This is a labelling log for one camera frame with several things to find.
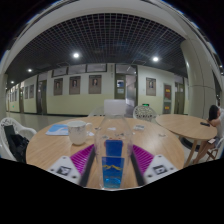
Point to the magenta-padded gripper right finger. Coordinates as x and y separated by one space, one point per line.
145 159

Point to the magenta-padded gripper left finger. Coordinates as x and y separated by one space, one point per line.
81 158

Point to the clear blue-labelled water bottle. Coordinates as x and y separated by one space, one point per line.
113 160

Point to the white ceramic mug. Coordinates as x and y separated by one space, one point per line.
77 131

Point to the small printed card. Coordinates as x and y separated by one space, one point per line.
139 127
162 135

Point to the blue paper booklet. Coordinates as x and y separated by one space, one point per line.
57 129

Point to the white plastic lattice chair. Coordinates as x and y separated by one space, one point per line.
96 111
18 125
145 114

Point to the round wooden table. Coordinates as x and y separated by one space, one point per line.
183 125

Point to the green exit sign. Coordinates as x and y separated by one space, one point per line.
145 105

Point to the black backpack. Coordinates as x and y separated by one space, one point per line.
15 145

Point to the black phone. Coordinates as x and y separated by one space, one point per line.
205 124

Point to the white chair with wooden legs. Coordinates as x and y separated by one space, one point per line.
220 146

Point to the person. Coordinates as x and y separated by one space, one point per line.
216 118

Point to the round ceiling lights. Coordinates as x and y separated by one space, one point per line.
76 55

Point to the framed wall portraits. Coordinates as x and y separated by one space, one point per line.
95 84

